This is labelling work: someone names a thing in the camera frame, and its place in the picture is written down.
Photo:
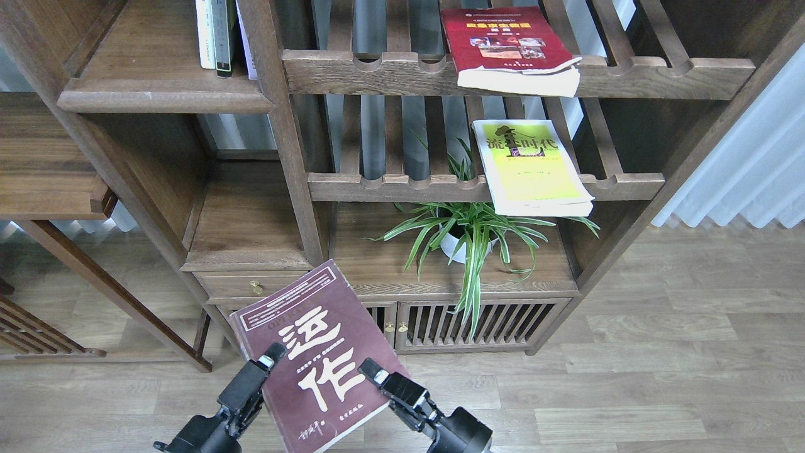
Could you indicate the green spider plant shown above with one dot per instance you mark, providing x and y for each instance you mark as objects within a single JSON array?
[{"x": 476, "y": 228}]

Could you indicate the dark green upright book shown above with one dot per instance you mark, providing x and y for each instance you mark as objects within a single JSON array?
[{"x": 223, "y": 16}]

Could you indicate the white plant pot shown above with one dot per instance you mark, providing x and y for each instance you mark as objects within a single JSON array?
[{"x": 456, "y": 243}]

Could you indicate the yellow green book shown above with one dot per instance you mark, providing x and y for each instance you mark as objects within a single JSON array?
[{"x": 528, "y": 170}]

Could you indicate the white curtain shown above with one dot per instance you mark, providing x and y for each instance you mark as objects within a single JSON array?
[{"x": 755, "y": 174}]

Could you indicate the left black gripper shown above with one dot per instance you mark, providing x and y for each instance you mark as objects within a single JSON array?
[{"x": 240, "y": 403}]

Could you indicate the dark maroon book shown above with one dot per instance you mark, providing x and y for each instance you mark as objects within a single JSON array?
[{"x": 316, "y": 393}]

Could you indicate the red book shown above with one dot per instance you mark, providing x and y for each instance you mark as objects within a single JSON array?
[{"x": 512, "y": 50}]

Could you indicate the thin white upright book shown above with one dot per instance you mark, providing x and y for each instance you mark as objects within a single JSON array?
[{"x": 248, "y": 57}]

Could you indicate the wooden slatted chair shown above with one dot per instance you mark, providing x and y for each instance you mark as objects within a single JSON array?
[{"x": 33, "y": 338}]

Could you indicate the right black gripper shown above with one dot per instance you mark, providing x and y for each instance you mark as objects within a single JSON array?
[{"x": 459, "y": 432}]

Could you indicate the dark wooden bookshelf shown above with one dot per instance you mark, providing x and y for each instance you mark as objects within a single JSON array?
[{"x": 238, "y": 180}]

